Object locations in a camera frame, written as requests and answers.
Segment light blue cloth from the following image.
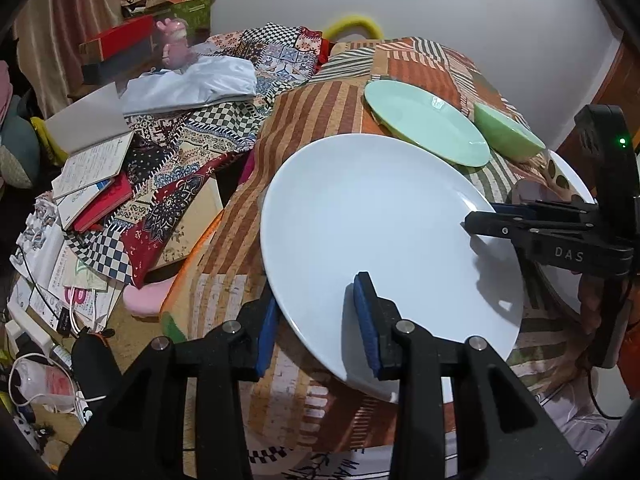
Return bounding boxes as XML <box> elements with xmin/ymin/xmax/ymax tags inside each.
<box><xmin>120</xmin><ymin>55</ymin><xmax>258</xmax><ymax>116</ymax></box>

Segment white plastic bag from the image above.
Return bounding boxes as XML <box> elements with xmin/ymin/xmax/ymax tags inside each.
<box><xmin>10</xmin><ymin>355</ymin><xmax>82</xmax><ymax>412</ymax></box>

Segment grey teal cushion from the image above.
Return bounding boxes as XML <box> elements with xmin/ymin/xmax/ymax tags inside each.
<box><xmin>0</xmin><ymin>95</ymin><xmax>42</xmax><ymax>189</ymax></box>

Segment white printed cloth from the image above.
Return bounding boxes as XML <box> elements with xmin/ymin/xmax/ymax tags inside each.
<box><xmin>185</xmin><ymin>430</ymin><xmax>461</xmax><ymax>480</ymax></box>

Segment brown board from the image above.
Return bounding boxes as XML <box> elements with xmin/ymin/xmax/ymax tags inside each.
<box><xmin>150</xmin><ymin>180</ymin><xmax>223</xmax><ymax>272</ymax></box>

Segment light green bowl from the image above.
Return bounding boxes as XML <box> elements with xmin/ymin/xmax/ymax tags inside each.
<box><xmin>472</xmin><ymin>102</ymin><xmax>547</xmax><ymax>163</ymax></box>

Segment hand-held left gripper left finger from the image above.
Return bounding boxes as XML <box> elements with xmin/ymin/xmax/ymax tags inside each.
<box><xmin>57</xmin><ymin>296</ymin><xmax>281</xmax><ymax>480</ymax></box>

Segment pink toy figure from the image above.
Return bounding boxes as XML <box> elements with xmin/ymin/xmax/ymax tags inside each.
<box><xmin>155</xmin><ymin>17</ymin><xmax>193</xmax><ymax>68</ymax></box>

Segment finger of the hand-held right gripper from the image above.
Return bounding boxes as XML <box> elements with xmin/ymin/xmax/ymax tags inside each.
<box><xmin>492</xmin><ymin>199</ymin><xmax>598</xmax><ymax>223</ymax></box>
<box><xmin>462</xmin><ymin>210</ymin><xmax>538</xmax><ymax>243</ymax></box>

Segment red flat box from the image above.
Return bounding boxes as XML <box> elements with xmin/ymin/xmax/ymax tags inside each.
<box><xmin>79</xmin><ymin>14</ymin><xmax>156</xmax><ymax>63</ymax></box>

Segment checkered batik cloth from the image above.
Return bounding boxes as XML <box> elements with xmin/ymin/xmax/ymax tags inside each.
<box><xmin>65</xmin><ymin>22</ymin><xmax>333</xmax><ymax>286</ymax></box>

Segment dark blue flat box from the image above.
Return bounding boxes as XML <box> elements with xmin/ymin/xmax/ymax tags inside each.
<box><xmin>82</xmin><ymin>42</ymin><xmax>166</xmax><ymax>86</ymax></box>

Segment pile of white papers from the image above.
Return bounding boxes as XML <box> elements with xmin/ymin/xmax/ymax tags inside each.
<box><xmin>10</xmin><ymin>195</ymin><xmax>123</xmax><ymax>333</ymax></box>

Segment white blue notebook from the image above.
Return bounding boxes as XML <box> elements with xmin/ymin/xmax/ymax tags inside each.
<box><xmin>57</xmin><ymin>177</ymin><xmax>118</xmax><ymax>231</ymax></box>

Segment pink garment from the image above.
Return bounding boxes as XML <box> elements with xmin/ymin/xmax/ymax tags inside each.
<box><xmin>0</xmin><ymin>60</ymin><xmax>13</xmax><ymax>116</ymax></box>

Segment pink cushion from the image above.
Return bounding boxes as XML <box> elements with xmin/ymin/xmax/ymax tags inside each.
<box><xmin>122</xmin><ymin>275</ymin><xmax>176</xmax><ymax>317</ymax></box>

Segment white power strip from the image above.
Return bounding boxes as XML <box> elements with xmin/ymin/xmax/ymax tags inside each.
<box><xmin>5</xmin><ymin>300</ymin><xmax>55</xmax><ymax>357</ymax></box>

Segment yellow plastic loop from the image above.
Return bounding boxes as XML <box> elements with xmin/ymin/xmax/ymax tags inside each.
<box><xmin>324</xmin><ymin>14</ymin><xmax>383</xmax><ymax>41</ymax></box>

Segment brown wooden panel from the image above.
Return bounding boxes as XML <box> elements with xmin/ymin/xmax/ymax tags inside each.
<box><xmin>555</xmin><ymin>40</ymin><xmax>640</xmax><ymax>161</ymax></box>

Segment grey cardboard sheet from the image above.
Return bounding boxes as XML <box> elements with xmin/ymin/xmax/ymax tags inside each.
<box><xmin>45</xmin><ymin>82</ymin><xmax>133</xmax><ymax>156</ymax></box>

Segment yellow item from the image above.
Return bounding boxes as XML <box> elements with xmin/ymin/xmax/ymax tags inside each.
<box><xmin>30</xmin><ymin>117</ymin><xmax>67</xmax><ymax>154</ymax></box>

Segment open white notebook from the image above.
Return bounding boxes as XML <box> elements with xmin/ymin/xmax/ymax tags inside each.
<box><xmin>51</xmin><ymin>130</ymin><xmax>136</xmax><ymax>201</ymax></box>

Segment white patterned plate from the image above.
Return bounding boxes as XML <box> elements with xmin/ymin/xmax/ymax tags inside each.
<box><xmin>537</xmin><ymin>150</ymin><xmax>601</xmax><ymax>321</ymax></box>

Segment red notebook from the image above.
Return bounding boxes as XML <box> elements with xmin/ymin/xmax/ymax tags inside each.
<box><xmin>72</xmin><ymin>172</ymin><xmax>133</xmax><ymax>233</ymax></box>

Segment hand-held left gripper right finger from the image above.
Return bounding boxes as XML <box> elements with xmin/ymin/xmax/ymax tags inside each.
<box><xmin>352</xmin><ymin>271</ymin><xmax>586</xmax><ymax>480</ymax></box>

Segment striped patchwork tablecloth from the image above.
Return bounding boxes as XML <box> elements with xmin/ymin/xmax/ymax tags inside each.
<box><xmin>160</xmin><ymin>36</ymin><xmax>621</xmax><ymax>480</ymax></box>

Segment black pouch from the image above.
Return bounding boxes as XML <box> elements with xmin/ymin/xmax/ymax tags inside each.
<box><xmin>70</xmin><ymin>332</ymin><xmax>122</xmax><ymax>392</ymax></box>

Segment large white plate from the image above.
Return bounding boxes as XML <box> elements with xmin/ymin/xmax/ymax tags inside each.
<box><xmin>260</xmin><ymin>133</ymin><xmax>525</xmax><ymax>403</ymax></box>

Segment striped brown curtain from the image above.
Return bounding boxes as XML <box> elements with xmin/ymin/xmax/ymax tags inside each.
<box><xmin>12</xmin><ymin>0</ymin><xmax>126</xmax><ymax>116</ymax></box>

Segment light green plate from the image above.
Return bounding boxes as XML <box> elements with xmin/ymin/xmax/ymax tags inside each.
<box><xmin>364</xmin><ymin>80</ymin><xmax>492</xmax><ymax>167</ymax></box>

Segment green box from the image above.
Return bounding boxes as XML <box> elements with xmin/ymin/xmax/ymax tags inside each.
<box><xmin>122</xmin><ymin>0</ymin><xmax>216</xmax><ymax>36</ymax></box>

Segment person's right hand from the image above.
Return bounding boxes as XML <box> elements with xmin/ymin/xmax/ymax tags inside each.
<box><xmin>579</xmin><ymin>271</ymin><xmax>610</xmax><ymax>356</ymax></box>

